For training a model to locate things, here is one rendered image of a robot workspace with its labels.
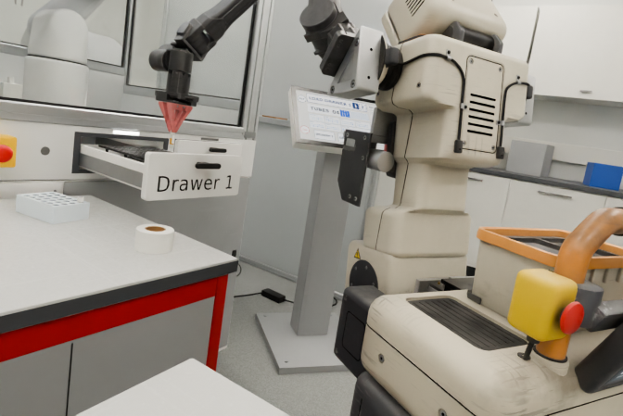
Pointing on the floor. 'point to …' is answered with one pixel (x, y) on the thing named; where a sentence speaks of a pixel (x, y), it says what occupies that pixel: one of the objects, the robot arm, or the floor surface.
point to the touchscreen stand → (312, 283)
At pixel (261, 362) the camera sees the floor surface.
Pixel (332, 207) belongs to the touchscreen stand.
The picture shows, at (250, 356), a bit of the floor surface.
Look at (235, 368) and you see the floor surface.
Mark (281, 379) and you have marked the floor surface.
